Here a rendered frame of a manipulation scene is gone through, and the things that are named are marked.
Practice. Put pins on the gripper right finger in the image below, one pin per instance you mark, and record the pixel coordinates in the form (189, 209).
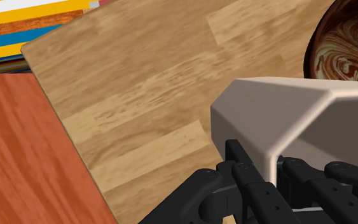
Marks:
(336, 192)

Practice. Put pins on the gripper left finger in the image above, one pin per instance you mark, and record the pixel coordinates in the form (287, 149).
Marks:
(216, 198)

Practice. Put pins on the white angular box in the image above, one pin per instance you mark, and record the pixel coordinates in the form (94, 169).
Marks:
(274, 118)

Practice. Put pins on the light wooden table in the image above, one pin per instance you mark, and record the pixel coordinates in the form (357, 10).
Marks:
(135, 93)

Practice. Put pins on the brown marbled bowl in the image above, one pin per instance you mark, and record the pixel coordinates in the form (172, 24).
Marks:
(346, 46)

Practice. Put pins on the multicoloured striped rug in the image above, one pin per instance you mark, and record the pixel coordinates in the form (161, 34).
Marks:
(11, 37)

